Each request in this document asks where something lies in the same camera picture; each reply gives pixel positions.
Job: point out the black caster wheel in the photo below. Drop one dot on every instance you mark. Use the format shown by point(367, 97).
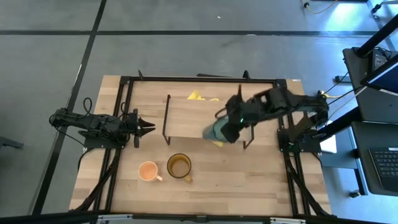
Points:
point(354, 194)

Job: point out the black keyboard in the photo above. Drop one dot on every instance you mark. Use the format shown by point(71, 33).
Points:
point(387, 169)

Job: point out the black front rail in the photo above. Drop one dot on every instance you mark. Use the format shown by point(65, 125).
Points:
point(199, 218)

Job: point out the wooden shelf black metal legs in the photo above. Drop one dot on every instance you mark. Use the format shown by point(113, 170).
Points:
point(186, 118)

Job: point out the black side desk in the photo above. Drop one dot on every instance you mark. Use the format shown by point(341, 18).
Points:
point(373, 102)

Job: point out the grey stand foot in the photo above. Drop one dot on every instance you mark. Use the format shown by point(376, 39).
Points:
point(9, 143)

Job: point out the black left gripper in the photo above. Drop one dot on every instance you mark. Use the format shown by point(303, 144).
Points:
point(136, 130)

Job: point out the dark monitor screen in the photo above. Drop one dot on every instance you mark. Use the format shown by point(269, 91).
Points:
point(384, 76)

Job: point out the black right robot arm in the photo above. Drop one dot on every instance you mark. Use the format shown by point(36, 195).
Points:
point(298, 102)

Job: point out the small orange mug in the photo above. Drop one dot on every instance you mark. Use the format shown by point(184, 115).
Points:
point(148, 171)

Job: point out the black metal table frame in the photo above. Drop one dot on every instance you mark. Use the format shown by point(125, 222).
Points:
point(202, 79)

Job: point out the white paper sheet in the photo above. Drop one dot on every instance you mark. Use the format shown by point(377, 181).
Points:
point(329, 144)

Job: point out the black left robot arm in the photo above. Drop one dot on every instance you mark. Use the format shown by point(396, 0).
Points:
point(93, 123)

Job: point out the amber glass mug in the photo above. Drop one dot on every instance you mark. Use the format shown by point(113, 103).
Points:
point(179, 166)

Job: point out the black diagonal pole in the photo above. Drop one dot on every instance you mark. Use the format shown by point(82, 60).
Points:
point(377, 35)

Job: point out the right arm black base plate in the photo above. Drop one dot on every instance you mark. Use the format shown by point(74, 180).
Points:
point(300, 145)

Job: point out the black power adapter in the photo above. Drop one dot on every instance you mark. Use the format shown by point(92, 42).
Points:
point(341, 79)

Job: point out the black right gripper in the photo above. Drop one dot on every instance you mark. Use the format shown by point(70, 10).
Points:
point(241, 109)

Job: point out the tall teal glass tumbler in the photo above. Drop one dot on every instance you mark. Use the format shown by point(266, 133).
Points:
point(214, 132)

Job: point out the grey keyboard desk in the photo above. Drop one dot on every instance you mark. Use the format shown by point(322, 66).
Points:
point(362, 149)

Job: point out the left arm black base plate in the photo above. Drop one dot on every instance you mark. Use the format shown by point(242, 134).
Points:
point(99, 143)

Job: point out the yellow cloth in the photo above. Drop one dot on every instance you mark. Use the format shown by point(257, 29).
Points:
point(196, 96)

